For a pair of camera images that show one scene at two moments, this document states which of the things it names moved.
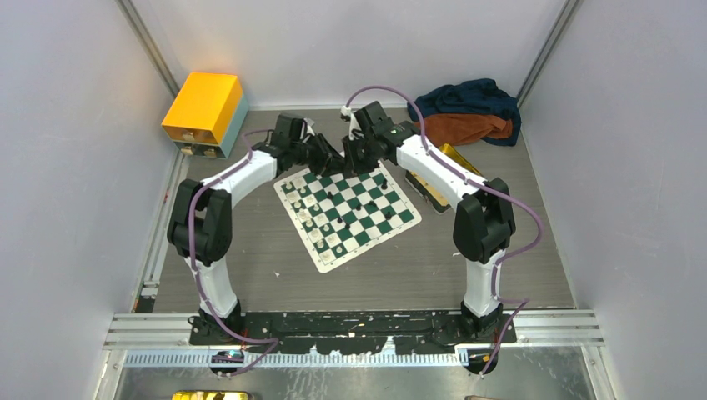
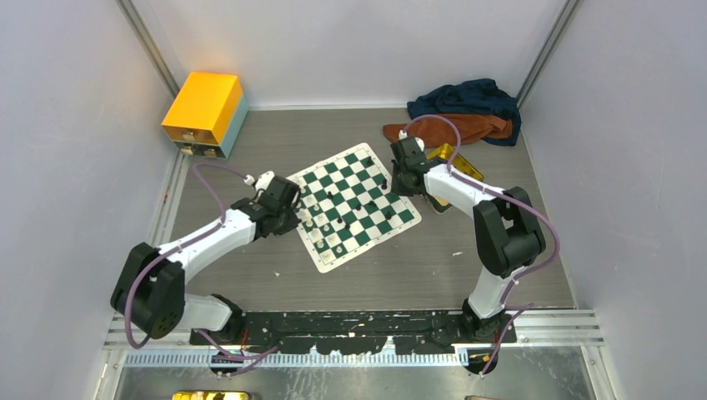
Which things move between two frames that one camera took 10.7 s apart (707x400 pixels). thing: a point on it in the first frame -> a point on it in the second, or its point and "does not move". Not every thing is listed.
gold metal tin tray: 438,202 does not move
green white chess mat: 341,217 does not move
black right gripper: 354,168 -> 397,188
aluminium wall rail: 142,34 does not move
